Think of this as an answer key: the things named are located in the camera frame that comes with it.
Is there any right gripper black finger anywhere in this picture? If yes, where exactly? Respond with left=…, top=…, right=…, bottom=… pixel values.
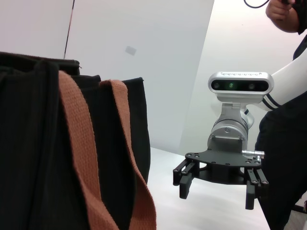
left=243, top=167, right=271, bottom=210
left=172, top=158, right=201, bottom=199

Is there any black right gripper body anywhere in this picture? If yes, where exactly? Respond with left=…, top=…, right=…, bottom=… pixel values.
left=184, top=138, right=263, bottom=185

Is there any black food bag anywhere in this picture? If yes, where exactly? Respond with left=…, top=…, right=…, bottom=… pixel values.
left=0, top=51, right=158, bottom=230

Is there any bare hand of person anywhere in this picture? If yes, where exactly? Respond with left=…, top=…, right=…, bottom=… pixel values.
left=265, top=0, right=295, bottom=22

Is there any person in black clothes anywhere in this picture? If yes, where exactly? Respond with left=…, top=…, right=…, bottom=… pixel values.
left=254, top=0, right=307, bottom=230

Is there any right gripper cable with connectors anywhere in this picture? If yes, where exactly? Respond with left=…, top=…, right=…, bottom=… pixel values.
left=241, top=149, right=263, bottom=161

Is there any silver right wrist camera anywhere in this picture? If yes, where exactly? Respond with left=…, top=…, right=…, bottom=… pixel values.
left=207, top=71, right=275, bottom=104

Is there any thin black cable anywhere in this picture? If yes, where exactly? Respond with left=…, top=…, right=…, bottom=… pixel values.
left=243, top=0, right=271, bottom=9

